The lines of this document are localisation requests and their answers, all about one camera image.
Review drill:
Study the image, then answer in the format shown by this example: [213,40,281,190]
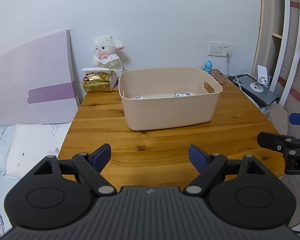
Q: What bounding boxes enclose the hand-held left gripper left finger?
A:
[33,143,117,197]

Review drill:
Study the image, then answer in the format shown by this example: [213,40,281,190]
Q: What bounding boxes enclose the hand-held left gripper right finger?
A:
[183,144,265,197]

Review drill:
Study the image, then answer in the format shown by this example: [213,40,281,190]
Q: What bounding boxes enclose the beige plastic storage bin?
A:
[118,67,223,131]

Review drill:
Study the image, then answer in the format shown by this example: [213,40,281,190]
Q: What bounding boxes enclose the grey cloth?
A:
[264,103,289,135]

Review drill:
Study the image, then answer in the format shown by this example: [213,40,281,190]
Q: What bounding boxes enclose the grey laptop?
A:
[227,73,279,105]

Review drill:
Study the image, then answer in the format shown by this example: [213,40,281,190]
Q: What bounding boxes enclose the white phone stand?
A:
[250,65,270,92]

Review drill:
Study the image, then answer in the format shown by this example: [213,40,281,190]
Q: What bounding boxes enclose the white pillow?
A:
[5,123,72,179]

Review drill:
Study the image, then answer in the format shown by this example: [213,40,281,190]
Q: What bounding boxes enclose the gold tissue pack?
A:
[81,67,117,93]

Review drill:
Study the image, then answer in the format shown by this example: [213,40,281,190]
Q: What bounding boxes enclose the blue bird figurine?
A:
[202,60,214,73]

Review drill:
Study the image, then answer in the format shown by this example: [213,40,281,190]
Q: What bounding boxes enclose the light blue striped bedding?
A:
[0,126,23,188]

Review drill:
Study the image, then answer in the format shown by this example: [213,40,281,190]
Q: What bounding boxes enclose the white plush sheep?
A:
[92,35,125,79]

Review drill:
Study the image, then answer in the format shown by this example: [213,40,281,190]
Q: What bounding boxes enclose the pink purple headboard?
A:
[0,29,80,127]

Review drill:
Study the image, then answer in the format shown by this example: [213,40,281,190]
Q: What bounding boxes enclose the white shelf unit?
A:
[250,0,300,105]

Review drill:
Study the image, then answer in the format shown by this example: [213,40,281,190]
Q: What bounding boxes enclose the white charger cable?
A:
[225,49,243,92]

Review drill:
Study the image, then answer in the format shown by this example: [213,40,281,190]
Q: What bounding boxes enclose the white wall socket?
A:
[221,42,235,57]

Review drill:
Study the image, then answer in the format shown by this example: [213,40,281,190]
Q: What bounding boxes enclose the white wall switch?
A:
[208,41,223,56]

